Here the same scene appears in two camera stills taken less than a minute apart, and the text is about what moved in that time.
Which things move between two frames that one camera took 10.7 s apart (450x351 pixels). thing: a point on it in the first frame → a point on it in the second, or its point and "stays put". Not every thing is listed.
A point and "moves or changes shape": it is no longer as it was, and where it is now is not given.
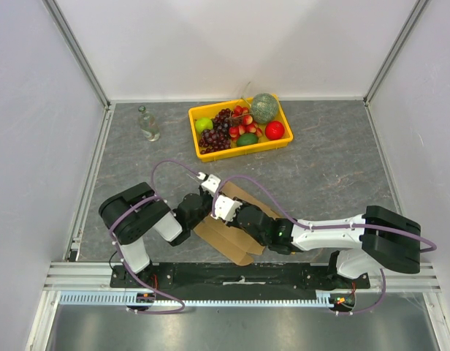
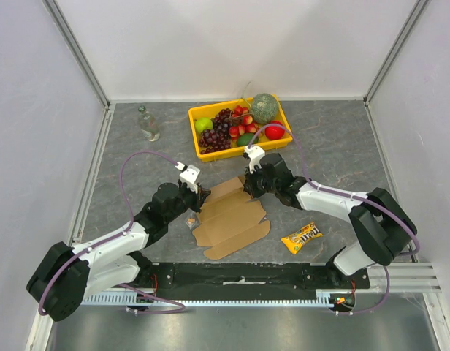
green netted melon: (264, 107) stays put
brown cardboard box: (231, 240) moves or changes shape
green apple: (203, 123) stays put
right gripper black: (238, 210) → (252, 181)
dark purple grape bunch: (218, 137) stays put
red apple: (275, 130) stays put
